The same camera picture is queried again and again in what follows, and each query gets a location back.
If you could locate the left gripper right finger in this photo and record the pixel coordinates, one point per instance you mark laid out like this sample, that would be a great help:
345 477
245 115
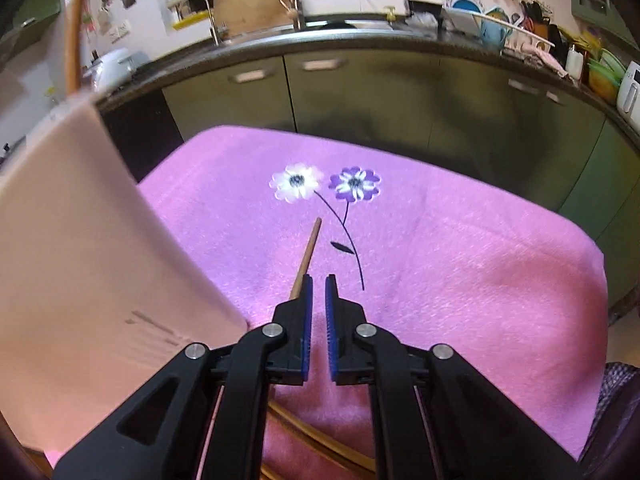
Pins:
434 415

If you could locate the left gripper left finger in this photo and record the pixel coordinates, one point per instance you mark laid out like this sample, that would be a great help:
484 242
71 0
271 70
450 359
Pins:
202 415

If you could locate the wooden chopstick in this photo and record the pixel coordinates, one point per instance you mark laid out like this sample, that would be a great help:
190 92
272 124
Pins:
72 67
306 260

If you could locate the green kitchen cabinets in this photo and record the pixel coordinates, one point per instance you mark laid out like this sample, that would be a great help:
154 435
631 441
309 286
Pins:
443 100

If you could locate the pink embroidered tablecloth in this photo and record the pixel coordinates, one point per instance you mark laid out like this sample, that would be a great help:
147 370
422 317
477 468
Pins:
432 256

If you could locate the white plastic utensil holder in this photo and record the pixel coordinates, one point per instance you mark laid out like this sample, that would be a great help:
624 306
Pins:
96 294

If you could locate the white rice cooker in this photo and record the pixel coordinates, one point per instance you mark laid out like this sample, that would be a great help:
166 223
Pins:
112 70

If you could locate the wooden cutting board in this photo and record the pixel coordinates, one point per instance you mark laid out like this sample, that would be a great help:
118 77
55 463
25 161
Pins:
237 17

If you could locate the small steel faucet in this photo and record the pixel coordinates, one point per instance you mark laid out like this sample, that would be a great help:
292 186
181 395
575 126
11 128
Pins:
188 17

